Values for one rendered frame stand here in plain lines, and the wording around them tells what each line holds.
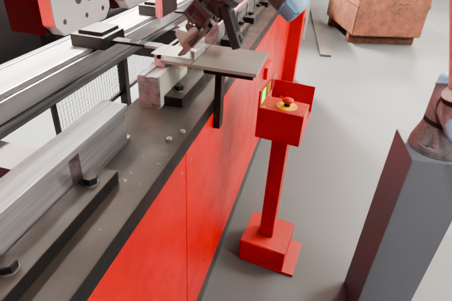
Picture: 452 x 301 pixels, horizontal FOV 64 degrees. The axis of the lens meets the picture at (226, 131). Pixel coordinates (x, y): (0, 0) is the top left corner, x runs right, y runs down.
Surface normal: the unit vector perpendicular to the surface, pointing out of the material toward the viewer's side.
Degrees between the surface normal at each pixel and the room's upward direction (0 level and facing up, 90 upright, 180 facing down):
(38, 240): 0
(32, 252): 0
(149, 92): 90
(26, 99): 90
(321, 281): 0
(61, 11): 90
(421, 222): 90
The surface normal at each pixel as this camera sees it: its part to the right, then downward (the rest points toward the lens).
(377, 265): -0.15, 0.51
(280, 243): 0.05, -0.85
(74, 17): 0.96, 0.18
